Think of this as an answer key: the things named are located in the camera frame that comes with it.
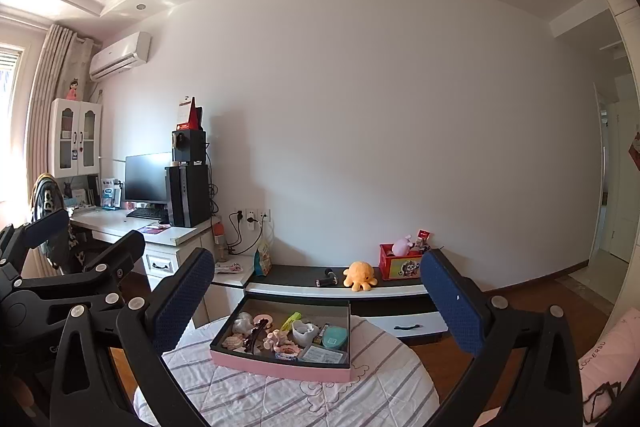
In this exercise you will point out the black speaker box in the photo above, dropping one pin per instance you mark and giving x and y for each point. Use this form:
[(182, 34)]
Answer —
[(189, 147)]

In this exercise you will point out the pastel block model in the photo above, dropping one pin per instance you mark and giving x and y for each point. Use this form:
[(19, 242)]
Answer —
[(286, 351)]

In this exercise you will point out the red door decoration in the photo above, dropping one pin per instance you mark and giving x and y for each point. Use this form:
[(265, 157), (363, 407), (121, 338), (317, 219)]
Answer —
[(635, 154)]

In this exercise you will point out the black computer monitor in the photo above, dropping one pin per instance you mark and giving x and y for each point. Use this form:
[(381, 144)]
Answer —
[(147, 177)]

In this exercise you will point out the pink doll figure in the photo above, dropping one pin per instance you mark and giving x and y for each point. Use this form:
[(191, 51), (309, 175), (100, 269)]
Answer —
[(74, 89)]

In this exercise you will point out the pink printed pillow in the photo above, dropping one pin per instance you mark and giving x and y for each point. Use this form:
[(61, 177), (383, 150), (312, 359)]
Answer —
[(610, 357)]

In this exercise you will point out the dark red hair clip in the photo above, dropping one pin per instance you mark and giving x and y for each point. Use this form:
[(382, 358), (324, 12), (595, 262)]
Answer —
[(252, 339)]

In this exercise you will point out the pink printed paper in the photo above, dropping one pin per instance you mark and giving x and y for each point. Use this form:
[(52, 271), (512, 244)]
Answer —
[(227, 267)]

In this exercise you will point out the black cylindrical tool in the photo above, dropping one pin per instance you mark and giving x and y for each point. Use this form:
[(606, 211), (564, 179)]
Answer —
[(327, 278)]

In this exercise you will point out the teal oval case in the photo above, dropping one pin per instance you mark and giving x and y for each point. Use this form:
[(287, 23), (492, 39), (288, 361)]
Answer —
[(334, 338)]

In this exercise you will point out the red triangular card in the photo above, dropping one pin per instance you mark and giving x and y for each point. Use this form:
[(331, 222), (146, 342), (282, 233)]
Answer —
[(192, 114)]

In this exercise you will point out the blue snack bag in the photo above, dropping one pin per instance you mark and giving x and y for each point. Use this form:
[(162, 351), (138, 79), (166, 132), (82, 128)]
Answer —
[(263, 259)]

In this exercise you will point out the pearl ball ornament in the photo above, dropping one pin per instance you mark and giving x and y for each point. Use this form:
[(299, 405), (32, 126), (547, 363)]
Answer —
[(243, 322)]

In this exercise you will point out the pink black box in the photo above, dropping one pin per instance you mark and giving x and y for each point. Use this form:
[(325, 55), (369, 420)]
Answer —
[(280, 369)]

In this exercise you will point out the rose gold lidded jar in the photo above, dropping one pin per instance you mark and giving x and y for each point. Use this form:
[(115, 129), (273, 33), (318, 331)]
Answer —
[(263, 320)]

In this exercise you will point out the pink mouse pad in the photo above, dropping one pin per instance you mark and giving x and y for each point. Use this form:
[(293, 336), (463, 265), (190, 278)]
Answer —
[(155, 229)]

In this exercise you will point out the white wall air conditioner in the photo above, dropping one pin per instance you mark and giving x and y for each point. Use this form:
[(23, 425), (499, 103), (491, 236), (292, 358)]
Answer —
[(120, 57)]

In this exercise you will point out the dark printed jacket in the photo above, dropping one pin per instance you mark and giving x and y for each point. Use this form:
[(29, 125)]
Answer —
[(45, 199)]

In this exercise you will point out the red storage box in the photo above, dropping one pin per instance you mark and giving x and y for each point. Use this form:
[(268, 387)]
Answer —
[(405, 267)]

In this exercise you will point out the small red card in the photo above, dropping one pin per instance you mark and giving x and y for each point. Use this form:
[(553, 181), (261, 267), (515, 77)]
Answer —
[(423, 237)]

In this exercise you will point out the yellow octopus plush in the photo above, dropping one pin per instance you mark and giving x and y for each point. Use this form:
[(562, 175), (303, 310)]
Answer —
[(359, 276)]

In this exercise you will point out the pink plush toy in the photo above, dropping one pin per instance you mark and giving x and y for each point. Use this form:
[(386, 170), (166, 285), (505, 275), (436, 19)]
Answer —
[(401, 246)]

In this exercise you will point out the black keyboard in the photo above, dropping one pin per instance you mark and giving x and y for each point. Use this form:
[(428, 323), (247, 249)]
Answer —
[(147, 213)]

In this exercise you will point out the white desk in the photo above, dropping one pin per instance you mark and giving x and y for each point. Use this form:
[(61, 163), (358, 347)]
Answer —
[(115, 222)]

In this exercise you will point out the black computer tower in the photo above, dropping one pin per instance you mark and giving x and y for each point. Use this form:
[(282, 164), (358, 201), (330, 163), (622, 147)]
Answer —
[(192, 197)]

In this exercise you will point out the black white low cabinet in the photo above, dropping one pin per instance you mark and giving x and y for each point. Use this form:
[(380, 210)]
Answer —
[(295, 274)]

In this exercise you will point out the white wall socket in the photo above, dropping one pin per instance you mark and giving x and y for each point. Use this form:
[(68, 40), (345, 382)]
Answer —
[(239, 213), (265, 213), (252, 214)]

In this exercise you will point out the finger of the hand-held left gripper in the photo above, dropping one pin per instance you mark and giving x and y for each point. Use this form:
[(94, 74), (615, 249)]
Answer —
[(125, 252), (47, 227)]

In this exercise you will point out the striped quilted tablecloth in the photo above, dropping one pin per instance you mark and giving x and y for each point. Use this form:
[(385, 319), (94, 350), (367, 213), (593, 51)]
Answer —
[(350, 402)]

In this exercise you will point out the white side cabinet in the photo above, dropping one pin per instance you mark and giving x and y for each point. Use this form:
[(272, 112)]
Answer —
[(235, 279)]

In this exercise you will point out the pink shell-shaped ornament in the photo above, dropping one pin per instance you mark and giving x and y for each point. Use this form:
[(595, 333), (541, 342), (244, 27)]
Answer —
[(234, 343)]

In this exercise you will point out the beige pleated curtain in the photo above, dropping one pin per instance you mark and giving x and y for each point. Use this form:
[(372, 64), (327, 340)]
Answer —
[(45, 107)]

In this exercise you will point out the clear bottle orange cap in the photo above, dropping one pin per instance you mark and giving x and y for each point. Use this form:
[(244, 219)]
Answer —
[(220, 242)]

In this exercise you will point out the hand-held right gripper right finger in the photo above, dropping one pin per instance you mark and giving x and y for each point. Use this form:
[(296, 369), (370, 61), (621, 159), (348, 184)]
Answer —
[(450, 302)]

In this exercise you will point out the white glass-door cabinet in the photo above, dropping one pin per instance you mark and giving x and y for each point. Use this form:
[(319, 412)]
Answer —
[(75, 137)]

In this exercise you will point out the yellow highlighter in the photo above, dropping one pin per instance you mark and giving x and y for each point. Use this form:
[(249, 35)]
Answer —
[(290, 323)]

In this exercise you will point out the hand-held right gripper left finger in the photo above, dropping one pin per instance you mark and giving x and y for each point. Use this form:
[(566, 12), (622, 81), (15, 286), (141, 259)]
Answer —
[(182, 297)]

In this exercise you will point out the blue white package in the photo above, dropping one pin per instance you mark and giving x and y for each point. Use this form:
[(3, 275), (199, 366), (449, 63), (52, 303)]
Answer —
[(111, 194)]

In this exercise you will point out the bright window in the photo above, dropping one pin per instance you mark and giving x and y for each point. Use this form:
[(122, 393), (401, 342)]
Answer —
[(7, 77)]

